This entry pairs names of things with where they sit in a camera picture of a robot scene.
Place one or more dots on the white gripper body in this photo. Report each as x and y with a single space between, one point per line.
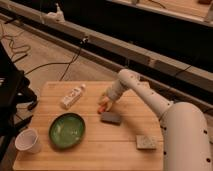
113 94

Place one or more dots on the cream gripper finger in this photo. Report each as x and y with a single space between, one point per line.
101 101
108 105

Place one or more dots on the black rectangular block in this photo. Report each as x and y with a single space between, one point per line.
112 118

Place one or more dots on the red orange pepper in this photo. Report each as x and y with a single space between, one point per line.
101 109

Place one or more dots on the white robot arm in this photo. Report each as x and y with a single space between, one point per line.
186 144

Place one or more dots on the white sponge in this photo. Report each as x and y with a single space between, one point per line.
145 142

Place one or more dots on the white plastic bottle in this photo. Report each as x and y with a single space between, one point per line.
69 99

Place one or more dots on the green bowl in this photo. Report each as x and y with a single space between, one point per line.
67 130

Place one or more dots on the white paper cup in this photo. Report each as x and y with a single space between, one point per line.
28 141

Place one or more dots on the black chair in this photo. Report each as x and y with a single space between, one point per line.
14 89

